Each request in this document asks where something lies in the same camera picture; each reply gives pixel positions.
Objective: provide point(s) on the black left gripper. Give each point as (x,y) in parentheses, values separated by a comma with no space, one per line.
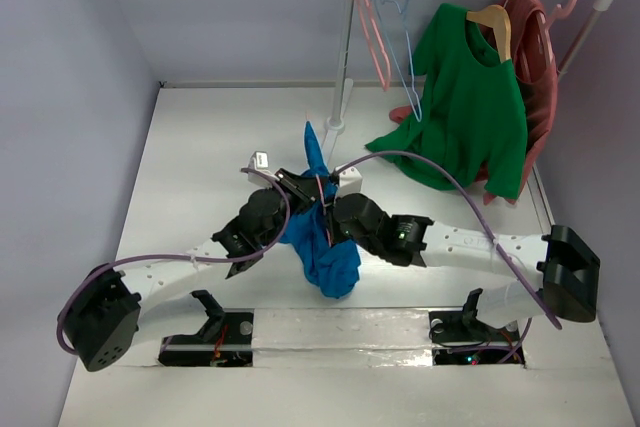
(302,189)

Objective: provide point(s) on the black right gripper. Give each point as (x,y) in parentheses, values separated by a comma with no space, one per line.
(335,205)

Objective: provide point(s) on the pink wire hanger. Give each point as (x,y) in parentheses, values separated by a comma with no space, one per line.
(321,193)

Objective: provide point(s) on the blue t-shirt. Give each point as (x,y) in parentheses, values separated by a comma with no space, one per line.
(329,265)

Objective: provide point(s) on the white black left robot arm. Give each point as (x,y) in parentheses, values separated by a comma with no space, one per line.
(100,321)

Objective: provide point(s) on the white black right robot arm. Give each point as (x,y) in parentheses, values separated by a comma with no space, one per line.
(555,274)

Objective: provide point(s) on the green t-shirt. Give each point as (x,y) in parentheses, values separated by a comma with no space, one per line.
(473,115)

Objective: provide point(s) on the pink plastic hanger left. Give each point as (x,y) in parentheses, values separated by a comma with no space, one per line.
(375,43)

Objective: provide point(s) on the pink plastic hanger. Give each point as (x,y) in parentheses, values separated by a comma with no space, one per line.
(559,12)
(375,43)

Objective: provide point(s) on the salmon red t-shirt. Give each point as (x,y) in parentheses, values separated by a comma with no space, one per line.
(536,77)

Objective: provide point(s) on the wooden hanger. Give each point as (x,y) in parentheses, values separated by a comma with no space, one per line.
(496,18)

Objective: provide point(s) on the pink plastic hanger right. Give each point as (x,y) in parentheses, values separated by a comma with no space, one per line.
(559,12)

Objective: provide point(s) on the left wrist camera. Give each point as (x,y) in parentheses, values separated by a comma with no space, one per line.
(257,170)

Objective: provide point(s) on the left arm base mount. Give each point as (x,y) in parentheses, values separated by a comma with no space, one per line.
(223,341)

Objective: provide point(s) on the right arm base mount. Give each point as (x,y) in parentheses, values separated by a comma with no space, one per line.
(460,339)

